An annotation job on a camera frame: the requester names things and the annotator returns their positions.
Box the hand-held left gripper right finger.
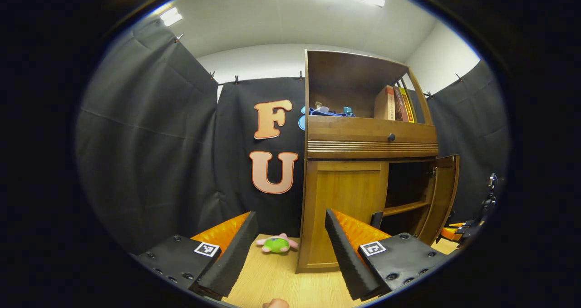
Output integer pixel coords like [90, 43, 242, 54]
[325, 209, 459, 302]

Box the green pink plush toy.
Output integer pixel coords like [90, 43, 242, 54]
[256, 233, 299, 254]

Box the dark red book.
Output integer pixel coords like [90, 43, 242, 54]
[393, 87, 408, 122]

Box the yellow book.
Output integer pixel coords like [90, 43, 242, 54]
[399, 87, 415, 123]

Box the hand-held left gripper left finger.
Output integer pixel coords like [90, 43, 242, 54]
[135, 211, 258, 302]

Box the wooden double-door shoe cabinet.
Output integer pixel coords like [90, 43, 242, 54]
[296, 49, 460, 274]

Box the wooden cabinet drawer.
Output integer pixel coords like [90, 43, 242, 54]
[307, 115, 439, 152]

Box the wooden cabinet door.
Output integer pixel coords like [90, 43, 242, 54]
[312, 162, 389, 265]
[418, 154, 460, 246]

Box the blue strap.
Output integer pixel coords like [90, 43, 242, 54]
[309, 107, 356, 118]

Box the ceiling light panel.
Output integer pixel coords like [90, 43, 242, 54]
[159, 7, 183, 27]

